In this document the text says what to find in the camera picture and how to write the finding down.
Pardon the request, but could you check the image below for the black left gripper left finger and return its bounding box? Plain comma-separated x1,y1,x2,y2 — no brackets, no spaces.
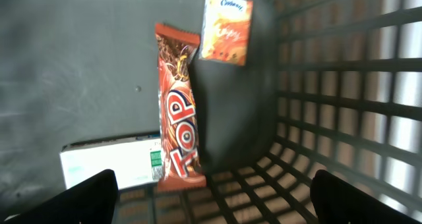
4,169,118,224

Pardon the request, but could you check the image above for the orange small snack packet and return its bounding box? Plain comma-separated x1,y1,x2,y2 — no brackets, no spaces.
199,0,253,66

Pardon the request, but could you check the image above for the white green box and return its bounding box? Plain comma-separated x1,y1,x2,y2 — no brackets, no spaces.
59,134,164,190

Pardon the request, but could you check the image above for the red Top chocolate bar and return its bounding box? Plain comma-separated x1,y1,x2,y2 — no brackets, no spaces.
155,23,206,192

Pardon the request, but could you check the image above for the grey plastic basket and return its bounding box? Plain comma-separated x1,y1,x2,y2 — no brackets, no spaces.
1,0,421,223

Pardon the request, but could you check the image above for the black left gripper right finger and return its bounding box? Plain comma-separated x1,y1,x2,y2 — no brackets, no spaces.
310,169,421,224

